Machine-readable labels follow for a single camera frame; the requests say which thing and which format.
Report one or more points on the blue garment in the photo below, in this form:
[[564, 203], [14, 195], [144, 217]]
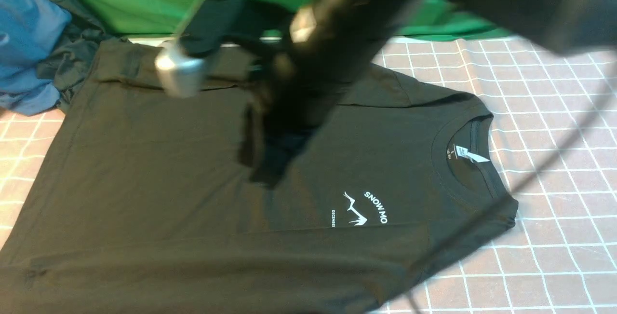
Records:
[[29, 30]]

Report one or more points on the pink checkered tablecloth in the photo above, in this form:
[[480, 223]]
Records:
[[548, 117]]

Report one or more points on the gray long-sleeved shirt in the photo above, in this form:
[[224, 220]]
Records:
[[141, 205]]

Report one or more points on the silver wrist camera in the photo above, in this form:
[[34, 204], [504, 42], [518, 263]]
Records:
[[180, 75]]

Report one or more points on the dark navy crumpled garment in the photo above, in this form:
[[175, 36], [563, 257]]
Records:
[[69, 63]]

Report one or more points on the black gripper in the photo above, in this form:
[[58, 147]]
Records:
[[290, 101]]

